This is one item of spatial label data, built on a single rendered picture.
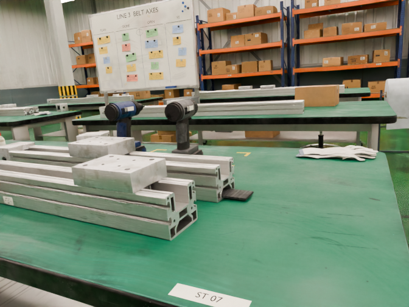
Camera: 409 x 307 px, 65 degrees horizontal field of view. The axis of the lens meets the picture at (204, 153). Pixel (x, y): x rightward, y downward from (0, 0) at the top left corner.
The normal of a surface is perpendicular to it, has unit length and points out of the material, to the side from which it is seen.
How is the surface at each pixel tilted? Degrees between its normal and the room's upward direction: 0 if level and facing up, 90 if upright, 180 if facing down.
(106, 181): 90
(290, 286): 0
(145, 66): 90
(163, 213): 90
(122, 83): 90
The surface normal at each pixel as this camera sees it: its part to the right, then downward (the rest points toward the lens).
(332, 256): -0.07, -0.97
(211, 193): -0.48, 0.23
